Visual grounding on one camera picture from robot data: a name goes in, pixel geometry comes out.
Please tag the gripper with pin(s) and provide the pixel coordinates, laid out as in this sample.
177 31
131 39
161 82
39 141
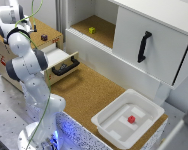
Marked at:
30 24

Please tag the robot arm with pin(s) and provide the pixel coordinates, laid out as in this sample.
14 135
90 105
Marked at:
27 71

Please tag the purple block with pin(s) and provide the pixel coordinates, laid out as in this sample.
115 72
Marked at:
44 37

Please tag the wooden drawer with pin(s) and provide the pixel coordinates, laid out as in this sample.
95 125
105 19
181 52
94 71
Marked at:
57 56

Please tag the wooden drawer box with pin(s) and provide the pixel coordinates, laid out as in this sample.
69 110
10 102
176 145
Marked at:
4 68

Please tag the yellow block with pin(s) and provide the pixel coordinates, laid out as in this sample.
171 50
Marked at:
92 30

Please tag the white cabinet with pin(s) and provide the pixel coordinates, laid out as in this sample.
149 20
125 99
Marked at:
94 56

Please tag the white plastic box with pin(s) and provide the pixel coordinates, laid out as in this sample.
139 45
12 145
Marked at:
109 123

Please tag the white sliding door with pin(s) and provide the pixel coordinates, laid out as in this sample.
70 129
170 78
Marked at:
160 43

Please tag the pink block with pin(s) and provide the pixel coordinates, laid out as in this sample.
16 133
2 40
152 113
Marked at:
131 119

